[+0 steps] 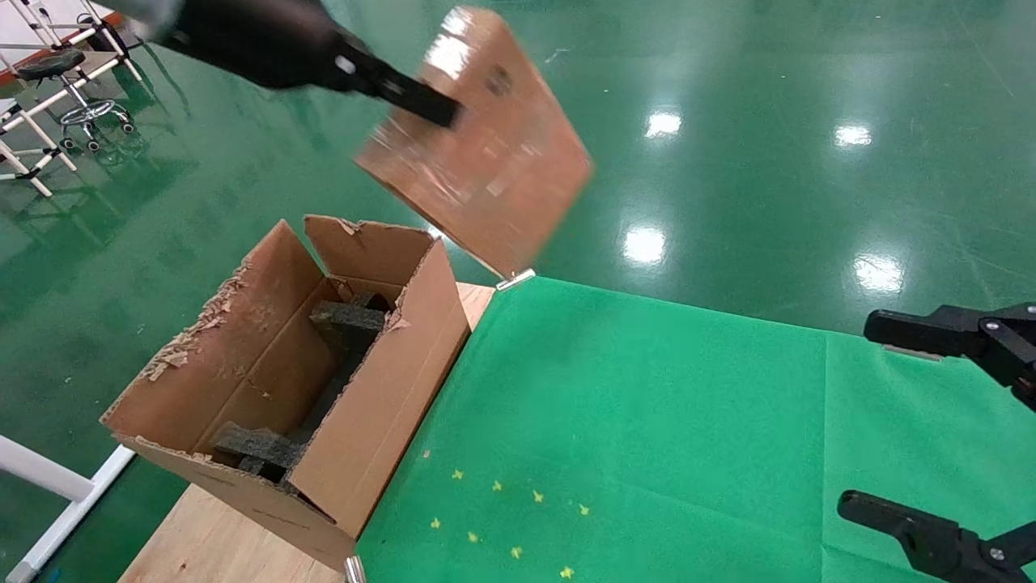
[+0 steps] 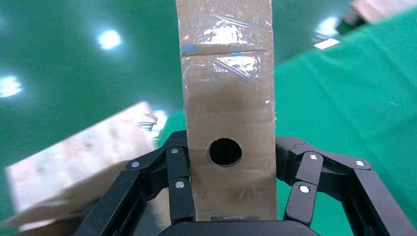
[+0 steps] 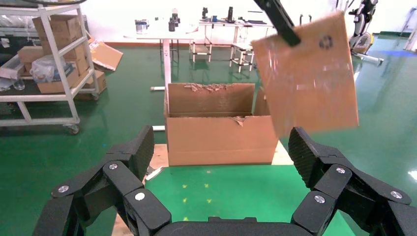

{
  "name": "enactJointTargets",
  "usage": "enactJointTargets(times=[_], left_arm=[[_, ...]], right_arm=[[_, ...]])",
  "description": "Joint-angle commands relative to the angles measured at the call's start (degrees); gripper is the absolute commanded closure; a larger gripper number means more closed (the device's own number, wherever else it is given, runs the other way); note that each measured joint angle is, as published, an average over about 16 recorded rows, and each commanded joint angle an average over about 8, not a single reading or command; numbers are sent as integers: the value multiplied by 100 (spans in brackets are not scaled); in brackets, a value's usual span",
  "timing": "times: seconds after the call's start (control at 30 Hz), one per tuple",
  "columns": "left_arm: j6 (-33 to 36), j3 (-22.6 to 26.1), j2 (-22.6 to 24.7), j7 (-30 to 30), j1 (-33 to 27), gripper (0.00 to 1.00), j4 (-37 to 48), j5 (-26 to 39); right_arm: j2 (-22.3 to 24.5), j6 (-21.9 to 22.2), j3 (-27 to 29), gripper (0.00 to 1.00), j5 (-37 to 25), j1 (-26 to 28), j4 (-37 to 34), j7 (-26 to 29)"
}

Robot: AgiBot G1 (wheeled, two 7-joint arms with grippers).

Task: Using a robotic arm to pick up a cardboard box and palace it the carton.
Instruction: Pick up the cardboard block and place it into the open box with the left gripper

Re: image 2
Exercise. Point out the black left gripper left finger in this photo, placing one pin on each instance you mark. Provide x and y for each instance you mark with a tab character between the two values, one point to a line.
130	195

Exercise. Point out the green table cloth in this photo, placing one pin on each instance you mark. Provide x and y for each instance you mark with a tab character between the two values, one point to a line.
342	114

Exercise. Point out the small taped cardboard box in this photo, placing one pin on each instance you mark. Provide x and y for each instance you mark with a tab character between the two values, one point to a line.
228	107

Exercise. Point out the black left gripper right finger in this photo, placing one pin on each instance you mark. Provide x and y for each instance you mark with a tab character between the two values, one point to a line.
358	195

